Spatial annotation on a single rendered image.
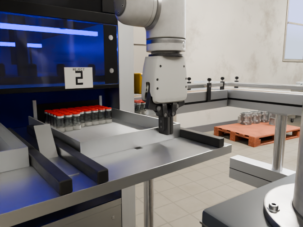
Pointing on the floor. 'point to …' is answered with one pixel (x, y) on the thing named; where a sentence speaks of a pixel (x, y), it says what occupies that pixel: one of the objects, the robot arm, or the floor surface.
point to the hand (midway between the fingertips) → (165, 124)
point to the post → (125, 106)
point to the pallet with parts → (254, 128)
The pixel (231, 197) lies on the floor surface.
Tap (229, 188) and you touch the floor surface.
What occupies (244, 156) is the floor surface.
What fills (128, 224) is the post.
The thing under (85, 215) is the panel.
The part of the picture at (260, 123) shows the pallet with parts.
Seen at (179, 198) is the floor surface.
